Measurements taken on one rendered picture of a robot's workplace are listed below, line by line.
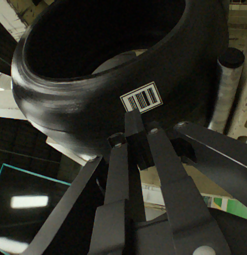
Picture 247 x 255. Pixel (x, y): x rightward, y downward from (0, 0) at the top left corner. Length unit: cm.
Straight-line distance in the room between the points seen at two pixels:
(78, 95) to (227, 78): 26
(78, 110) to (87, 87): 4
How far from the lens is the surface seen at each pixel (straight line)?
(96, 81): 35
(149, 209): 104
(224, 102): 43
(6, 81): 172
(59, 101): 38
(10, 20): 100
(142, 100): 33
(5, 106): 120
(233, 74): 37
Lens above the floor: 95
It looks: 22 degrees up
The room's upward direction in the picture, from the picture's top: 84 degrees counter-clockwise
